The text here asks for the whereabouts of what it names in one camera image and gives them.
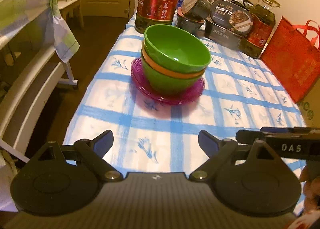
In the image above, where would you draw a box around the pink glass plate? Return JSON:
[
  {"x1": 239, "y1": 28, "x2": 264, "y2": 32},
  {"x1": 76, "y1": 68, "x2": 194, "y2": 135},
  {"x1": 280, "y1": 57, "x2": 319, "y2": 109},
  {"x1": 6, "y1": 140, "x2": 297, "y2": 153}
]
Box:
[{"x1": 131, "y1": 58, "x2": 205, "y2": 105}]

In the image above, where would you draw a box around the red tote bag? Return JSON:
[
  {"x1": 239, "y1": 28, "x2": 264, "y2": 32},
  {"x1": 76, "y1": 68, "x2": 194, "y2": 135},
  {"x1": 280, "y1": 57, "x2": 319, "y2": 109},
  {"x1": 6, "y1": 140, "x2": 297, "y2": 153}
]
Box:
[{"x1": 260, "y1": 17, "x2": 319, "y2": 103}]

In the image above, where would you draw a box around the rectangular dark instant rice box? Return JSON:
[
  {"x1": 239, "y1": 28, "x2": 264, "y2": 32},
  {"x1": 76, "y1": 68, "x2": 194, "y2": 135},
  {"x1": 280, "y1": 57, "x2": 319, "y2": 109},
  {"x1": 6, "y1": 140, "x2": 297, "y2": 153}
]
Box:
[{"x1": 204, "y1": 17, "x2": 247, "y2": 51}]

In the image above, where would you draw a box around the dark instant-food bowl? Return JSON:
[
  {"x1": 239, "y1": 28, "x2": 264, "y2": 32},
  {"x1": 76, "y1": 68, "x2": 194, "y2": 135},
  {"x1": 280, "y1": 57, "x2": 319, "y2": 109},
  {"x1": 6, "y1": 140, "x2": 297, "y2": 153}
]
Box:
[{"x1": 176, "y1": 7, "x2": 204, "y2": 37}]

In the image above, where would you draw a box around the tilted dark instant-food cup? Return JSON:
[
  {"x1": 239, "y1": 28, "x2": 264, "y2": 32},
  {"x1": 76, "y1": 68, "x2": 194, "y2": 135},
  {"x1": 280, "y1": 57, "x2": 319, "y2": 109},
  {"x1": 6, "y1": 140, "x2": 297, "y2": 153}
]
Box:
[{"x1": 181, "y1": 0, "x2": 211, "y2": 21}]

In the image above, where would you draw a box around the orange plastic bowl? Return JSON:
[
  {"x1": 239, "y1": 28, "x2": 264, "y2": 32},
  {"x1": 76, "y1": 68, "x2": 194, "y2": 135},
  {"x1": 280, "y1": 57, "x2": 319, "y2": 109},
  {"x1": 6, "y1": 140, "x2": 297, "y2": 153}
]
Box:
[{"x1": 141, "y1": 41, "x2": 206, "y2": 80}]

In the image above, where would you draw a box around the oval instant rice box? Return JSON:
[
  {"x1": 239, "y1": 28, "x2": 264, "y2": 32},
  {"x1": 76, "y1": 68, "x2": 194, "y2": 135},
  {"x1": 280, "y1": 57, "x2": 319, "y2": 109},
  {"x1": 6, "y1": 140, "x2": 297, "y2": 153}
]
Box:
[{"x1": 210, "y1": 0, "x2": 253, "y2": 35}]

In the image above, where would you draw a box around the green checked hanging cloth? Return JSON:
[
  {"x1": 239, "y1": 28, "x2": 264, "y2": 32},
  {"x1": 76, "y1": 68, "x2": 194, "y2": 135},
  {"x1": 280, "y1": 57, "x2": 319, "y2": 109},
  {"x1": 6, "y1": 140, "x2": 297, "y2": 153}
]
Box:
[{"x1": 1, "y1": 0, "x2": 80, "y2": 64}]

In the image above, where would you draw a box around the large cardboard box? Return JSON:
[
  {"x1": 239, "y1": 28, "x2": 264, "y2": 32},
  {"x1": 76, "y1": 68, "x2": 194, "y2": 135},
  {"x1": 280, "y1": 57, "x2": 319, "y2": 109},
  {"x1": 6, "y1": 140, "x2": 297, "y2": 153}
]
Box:
[{"x1": 298, "y1": 87, "x2": 320, "y2": 128}]

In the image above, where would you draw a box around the blue checked tablecloth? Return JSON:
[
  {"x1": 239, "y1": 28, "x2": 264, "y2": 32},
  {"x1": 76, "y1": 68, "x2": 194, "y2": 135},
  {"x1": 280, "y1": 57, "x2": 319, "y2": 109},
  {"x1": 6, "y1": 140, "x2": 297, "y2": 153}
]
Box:
[{"x1": 63, "y1": 19, "x2": 305, "y2": 174}]

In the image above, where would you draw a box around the green plastic bowl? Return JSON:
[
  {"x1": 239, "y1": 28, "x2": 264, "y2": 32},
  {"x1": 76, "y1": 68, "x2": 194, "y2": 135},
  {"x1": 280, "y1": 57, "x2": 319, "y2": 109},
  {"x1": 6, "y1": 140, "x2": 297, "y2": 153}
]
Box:
[
  {"x1": 144, "y1": 24, "x2": 211, "y2": 73},
  {"x1": 140, "y1": 54, "x2": 204, "y2": 95}
]

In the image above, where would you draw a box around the person's right hand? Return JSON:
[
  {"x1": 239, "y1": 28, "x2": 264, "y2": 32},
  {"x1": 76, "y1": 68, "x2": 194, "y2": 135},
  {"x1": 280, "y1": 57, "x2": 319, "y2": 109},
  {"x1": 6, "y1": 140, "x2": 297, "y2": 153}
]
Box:
[{"x1": 299, "y1": 165, "x2": 320, "y2": 213}]

